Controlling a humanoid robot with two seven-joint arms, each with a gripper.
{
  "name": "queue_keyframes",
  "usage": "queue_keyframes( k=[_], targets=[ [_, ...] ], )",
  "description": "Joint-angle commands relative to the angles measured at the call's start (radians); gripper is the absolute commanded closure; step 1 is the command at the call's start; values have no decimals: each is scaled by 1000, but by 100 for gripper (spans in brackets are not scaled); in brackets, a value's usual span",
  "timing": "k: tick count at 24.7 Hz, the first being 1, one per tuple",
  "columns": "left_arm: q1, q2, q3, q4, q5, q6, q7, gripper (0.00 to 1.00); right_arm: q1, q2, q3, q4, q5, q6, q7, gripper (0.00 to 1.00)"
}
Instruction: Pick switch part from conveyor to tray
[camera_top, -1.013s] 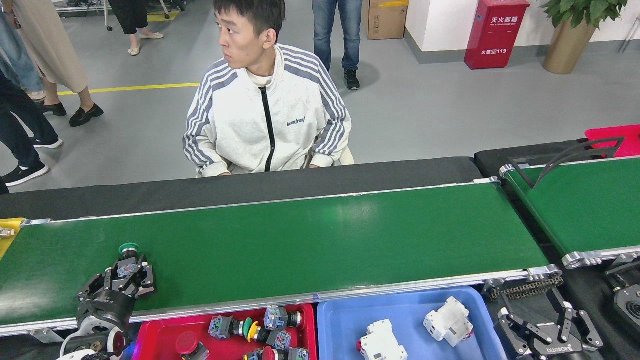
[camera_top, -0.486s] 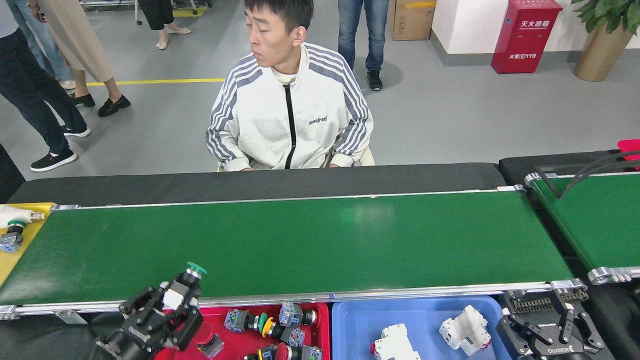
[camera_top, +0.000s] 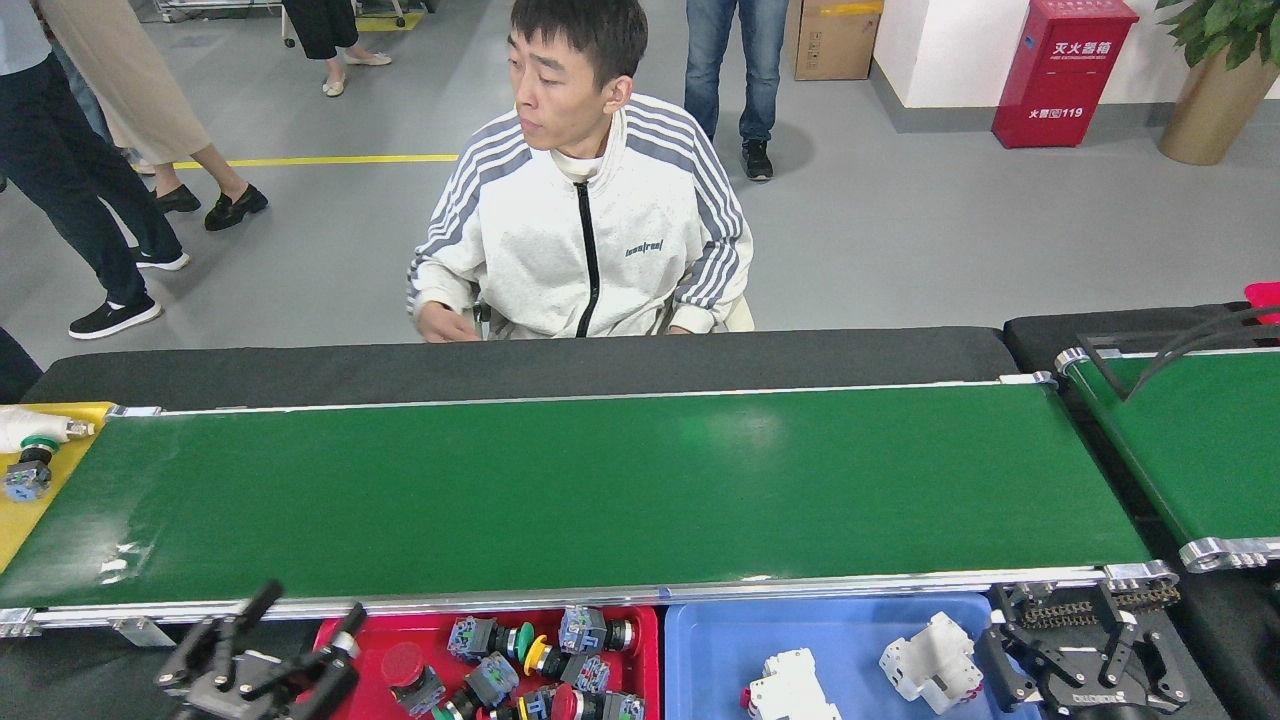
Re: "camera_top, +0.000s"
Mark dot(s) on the short green conveyor belt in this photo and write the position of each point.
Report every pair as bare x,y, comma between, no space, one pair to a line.
1200,450

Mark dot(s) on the person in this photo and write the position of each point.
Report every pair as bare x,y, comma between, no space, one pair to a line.
710,60
100,110
320,25
60,170
130,80
520,240
15,370

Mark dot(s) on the person's right hand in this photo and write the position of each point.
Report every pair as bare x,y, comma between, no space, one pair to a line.
448,325

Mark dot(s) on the cardboard box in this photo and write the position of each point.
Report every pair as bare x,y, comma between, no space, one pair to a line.
835,45

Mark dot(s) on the yellow push button switch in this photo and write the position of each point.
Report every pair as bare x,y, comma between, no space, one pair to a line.
590,672

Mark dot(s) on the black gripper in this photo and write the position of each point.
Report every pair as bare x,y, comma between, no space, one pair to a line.
270,695
1100,703

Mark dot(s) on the blue plastic tray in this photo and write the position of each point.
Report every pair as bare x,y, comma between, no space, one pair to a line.
720,650

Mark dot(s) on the red bin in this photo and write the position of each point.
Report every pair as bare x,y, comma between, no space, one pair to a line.
1265,298

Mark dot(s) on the brass plant pot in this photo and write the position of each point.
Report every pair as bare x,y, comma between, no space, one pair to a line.
1215,115

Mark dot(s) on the red plastic tray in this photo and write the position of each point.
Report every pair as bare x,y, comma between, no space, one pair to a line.
415,630

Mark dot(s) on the red push button switch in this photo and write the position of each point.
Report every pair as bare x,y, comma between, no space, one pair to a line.
567,702
403,663
580,628

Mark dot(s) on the white circuit breaker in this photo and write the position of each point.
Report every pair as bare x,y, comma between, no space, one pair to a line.
930,660
790,690

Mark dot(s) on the yellow plastic tray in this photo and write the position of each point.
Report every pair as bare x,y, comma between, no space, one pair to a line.
20,530

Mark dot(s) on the long green conveyor belt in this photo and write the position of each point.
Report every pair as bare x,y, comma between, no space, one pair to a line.
600,480

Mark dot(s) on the white light bulb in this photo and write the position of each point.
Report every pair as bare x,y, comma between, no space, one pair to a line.
25,428

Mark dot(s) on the green potted plant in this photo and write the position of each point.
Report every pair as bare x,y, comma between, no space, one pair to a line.
1220,25

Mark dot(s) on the red fire extinguisher box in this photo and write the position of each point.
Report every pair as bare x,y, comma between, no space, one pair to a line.
1065,75

